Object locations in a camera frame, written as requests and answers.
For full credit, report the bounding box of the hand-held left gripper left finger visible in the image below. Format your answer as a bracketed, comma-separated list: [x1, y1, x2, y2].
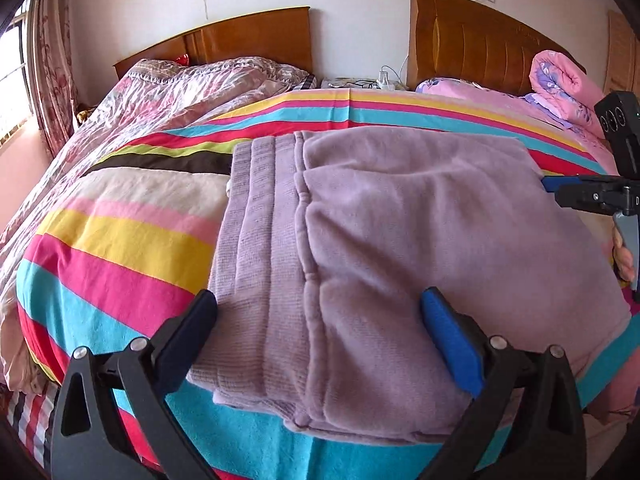
[50, 289, 219, 480]

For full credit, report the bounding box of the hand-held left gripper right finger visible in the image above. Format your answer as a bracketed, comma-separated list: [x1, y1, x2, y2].
[417, 287, 587, 480]

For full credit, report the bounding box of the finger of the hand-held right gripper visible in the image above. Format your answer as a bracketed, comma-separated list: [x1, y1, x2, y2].
[555, 187, 610, 212]
[541, 175, 608, 196]

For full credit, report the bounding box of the lilac sweater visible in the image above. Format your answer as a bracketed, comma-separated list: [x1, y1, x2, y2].
[186, 125, 633, 447]

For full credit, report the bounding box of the person's right hand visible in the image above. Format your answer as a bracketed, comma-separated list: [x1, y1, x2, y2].
[611, 227, 638, 285]

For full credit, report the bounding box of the rolled pink floral quilt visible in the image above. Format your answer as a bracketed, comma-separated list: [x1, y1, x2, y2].
[522, 50, 608, 138]

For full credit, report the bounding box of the striped colourful blanket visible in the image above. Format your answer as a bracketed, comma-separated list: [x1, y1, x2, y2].
[15, 87, 640, 480]

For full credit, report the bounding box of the pink bed sheet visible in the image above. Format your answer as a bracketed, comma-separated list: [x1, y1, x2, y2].
[415, 77, 601, 147]

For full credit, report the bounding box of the ribbed wooden headboard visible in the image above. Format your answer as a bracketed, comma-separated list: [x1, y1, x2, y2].
[407, 0, 587, 92]

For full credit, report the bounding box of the red checkered bed sheet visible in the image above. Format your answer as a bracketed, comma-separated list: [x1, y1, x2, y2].
[7, 385, 62, 467]

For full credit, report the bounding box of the cluttered nightstand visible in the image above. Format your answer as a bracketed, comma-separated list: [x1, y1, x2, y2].
[320, 76, 410, 92]

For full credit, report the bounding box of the pink floral curtain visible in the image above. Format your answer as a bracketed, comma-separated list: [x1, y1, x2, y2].
[27, 0, 82, 158]

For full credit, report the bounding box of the large barred window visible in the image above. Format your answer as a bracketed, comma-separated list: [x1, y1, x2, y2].
[0, 2, 37, 148]

